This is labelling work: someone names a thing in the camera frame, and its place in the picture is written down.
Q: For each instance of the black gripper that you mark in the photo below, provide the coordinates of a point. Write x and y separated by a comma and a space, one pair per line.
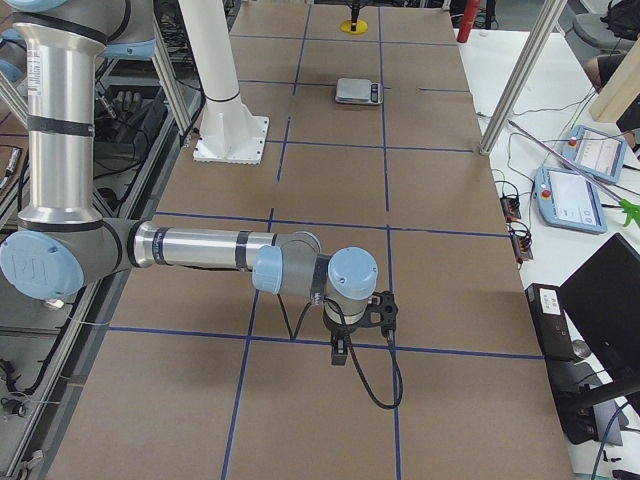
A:
354, 11
341, 332

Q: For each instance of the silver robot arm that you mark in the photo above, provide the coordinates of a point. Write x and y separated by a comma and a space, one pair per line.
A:
63, 243

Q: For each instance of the silver digital kitchen scale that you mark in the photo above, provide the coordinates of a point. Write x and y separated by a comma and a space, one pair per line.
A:
355, 91

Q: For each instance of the near orange circuit board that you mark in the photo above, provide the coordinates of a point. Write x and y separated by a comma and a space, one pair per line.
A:
521, 241

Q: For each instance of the orange circuit board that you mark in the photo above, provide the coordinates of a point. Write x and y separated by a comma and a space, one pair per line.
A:
521, 241
510, 202

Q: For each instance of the black mini computer box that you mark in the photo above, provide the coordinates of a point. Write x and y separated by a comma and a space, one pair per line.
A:
550, 322

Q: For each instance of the far orange circuit board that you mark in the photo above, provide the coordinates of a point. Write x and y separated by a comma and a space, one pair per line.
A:
510, 202

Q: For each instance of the seated person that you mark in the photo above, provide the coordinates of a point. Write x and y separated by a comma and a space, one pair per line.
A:
600, 69

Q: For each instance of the near blue teach pendant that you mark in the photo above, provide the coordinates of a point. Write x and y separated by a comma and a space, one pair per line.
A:
567, 200

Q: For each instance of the blue teach pendant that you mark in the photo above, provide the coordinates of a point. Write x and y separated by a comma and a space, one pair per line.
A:
567, 200
597, 153

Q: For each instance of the black monitor with stand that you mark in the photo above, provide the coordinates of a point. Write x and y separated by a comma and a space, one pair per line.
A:
601, 298

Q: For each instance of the far blue teach pendant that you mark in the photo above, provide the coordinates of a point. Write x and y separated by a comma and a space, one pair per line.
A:
597, 153

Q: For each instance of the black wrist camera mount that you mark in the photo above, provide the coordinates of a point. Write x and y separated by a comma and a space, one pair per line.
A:
381, 312

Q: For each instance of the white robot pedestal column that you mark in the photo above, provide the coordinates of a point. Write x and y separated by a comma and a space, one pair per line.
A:
228, 132

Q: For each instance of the aluminium frame post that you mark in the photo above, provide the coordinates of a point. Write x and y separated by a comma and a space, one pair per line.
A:
525, 63

